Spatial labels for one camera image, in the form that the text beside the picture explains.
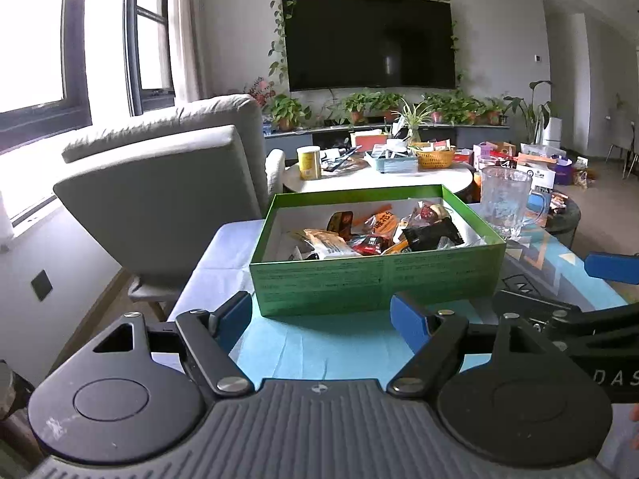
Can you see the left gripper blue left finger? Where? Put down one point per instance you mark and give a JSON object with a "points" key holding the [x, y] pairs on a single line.
{"points": [[208, 338]]}

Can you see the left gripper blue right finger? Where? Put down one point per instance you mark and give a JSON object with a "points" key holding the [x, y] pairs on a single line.
{"points": [[436, 341]]}

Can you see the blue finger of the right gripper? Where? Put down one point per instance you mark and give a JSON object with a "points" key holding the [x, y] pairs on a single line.
{"points": [[613, 267]]}

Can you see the round dark side table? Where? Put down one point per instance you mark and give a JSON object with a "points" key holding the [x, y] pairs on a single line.
{"points": [[563, 218]]}

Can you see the white blue paper box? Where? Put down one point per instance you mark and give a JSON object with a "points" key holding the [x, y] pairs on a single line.
{"points": [[538, 181]]}

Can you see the black snack packet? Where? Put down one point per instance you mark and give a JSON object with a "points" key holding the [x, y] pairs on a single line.
{"points": [[426, 238]]}

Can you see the clear glass pitcher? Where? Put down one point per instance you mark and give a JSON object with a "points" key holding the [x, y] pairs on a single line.
{"points": [[509, 202]]}

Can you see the green cardboard box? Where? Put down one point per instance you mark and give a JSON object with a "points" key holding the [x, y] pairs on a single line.
{"points": [[289, 281]]}

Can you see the tan biscuit packet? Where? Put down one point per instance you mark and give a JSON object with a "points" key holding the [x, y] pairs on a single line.
{"points": [[323, 243]]}

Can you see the grey armchair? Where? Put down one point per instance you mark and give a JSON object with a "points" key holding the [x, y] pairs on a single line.
{"points": [[153, 190]]}

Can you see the yellow woven basket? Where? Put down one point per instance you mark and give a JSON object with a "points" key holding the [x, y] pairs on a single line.
{"points": [[431, 159]]}

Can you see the blue plastic tray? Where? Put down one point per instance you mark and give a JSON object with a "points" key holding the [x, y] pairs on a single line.
{"points": [[392, 165]]}

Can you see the round white coffee table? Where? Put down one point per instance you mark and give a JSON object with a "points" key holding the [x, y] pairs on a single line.
{"points": [[360, 175]]}

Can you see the yellow canister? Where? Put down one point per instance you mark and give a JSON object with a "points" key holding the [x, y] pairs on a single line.
{"points": [[309, 162]]}

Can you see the spider plant in vase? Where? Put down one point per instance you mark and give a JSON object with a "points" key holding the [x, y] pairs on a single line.
{"points": [[411, 118]]}

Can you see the grey tv cabinet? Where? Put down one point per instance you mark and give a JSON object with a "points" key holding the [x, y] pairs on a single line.
{"points": [[464, 136]]}

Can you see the red flower decoration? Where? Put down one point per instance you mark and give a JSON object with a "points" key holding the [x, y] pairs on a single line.
{"points": [[262, 91]]}

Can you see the black wall socket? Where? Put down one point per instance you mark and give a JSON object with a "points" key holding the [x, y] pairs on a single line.
{"points": [[41, 285]]}

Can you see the dark window frame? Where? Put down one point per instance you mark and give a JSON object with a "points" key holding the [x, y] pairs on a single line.
{"points": [[67, 64]]}

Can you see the black wall television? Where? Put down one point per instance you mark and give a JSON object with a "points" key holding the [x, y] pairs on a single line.
{"points": [[332, 44]]}

